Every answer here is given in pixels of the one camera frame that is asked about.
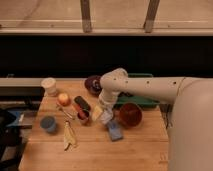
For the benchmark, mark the red marker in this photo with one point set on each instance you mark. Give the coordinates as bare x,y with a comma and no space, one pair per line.
79,110

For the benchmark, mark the light blue towel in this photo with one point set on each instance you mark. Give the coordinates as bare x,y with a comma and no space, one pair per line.
106,116

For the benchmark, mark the blue cup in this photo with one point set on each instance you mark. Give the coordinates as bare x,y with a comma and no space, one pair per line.
48,123

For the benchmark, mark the apple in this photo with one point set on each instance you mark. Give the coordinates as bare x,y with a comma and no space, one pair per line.
63,99

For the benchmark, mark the small dark red cup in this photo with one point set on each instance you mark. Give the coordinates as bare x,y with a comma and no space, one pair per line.
84,121

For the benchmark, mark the blue sponge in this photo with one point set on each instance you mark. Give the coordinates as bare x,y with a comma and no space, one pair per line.
114,130

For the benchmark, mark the white plastic cup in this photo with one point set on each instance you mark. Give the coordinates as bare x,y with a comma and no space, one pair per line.
49,85

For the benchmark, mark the orange bowl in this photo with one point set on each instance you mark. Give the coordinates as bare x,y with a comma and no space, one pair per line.
130,115

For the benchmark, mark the black chair with blue item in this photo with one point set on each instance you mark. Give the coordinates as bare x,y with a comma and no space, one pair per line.
10,136

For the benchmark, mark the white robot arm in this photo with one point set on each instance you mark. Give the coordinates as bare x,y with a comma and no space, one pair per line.
190,145

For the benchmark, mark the metal fork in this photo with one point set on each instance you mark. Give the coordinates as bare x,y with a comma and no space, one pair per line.
65,112

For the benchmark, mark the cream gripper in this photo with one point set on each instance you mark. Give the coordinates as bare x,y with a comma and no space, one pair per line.
97,112

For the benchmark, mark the green plastic tray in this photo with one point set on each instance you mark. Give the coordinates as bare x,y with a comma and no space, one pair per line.
139,100

